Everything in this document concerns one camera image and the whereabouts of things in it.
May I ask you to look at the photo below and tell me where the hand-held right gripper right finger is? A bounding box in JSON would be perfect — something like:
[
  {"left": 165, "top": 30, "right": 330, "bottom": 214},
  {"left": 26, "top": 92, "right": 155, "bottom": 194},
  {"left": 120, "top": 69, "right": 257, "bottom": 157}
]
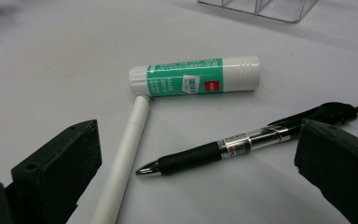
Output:
[{"left": 294, "top": 119, "right": 358, "bottom": 224}]

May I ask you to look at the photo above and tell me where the clear plastic organizer box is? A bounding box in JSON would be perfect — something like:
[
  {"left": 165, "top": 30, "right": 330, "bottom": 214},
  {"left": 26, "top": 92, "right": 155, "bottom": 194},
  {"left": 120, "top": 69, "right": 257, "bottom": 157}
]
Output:
[{"left": 197, "top": 0, "right": 320, "bottom": 23}]

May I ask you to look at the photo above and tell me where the black gel pen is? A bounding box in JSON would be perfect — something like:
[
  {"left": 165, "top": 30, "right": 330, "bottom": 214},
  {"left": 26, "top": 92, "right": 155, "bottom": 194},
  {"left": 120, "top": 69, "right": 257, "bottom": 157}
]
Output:
[{"left": 135, "top": 102, "right": 358, "bottom": 176}]

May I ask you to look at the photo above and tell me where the white pen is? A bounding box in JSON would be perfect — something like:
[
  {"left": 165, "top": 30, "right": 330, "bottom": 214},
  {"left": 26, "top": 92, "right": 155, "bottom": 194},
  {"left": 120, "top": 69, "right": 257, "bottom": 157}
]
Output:
[{"left": 90, "top": 94, "right": 152, "bottom": 224}]

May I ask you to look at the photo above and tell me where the green and white glue stick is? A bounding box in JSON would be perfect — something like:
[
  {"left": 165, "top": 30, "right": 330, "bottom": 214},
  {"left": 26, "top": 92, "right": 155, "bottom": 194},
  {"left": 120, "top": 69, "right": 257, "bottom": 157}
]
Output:
[{"left": 129, "top": 55, "right": 261, "bottom": 97}]

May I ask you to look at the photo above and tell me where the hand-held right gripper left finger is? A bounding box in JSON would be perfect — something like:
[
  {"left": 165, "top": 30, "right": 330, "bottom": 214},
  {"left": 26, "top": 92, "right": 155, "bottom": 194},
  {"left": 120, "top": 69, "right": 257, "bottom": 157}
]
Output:
[{"left": 5, "top": 119, "right": 103, "bottom": 224}]

